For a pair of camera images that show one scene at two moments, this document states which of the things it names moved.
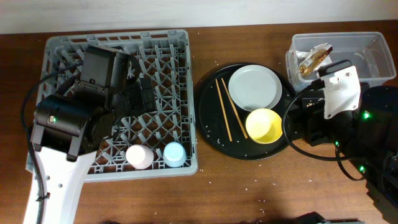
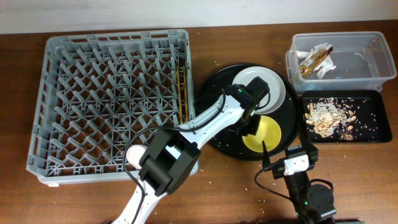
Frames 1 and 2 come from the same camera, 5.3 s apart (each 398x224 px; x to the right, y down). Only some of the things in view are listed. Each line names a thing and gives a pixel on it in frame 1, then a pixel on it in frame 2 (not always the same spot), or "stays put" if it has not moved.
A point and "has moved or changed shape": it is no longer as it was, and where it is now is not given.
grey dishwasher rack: x=166 y=56 stays put
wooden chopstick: x=234 y=109 has moved or changed shape
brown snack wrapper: x=307 y=67 stays put
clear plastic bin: x=369 y=51 stays put
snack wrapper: x=303 y=55 stays put
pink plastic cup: x=139 y=157 stays put
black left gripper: x=137 y=105 -> x=252 y=130
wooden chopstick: x=224 y=110 -> x=180 y=106
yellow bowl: x=263 y=126 has moved or changed shape
